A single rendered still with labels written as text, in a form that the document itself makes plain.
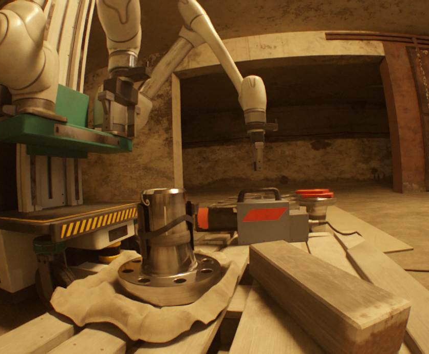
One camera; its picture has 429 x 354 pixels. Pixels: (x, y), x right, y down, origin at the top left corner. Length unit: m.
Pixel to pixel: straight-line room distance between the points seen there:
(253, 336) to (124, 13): 0.73
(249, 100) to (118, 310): 0.87
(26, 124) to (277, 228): 0.93
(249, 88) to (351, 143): 9.05
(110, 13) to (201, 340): 0.71
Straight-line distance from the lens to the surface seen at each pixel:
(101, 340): 0.49
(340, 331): 0.38
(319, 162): 9.69
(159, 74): 1.39
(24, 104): 0.84
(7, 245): 0.88
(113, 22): 0.70
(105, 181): 5.47
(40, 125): 0.82
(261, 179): 9.61
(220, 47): 1.22
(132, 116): 0.83
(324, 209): 1.71
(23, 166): 1.03
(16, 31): 0.70
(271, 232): 1.02
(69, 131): 0.91
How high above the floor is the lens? 0.41
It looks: level
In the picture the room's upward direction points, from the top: 3 degrees counter-clockwise
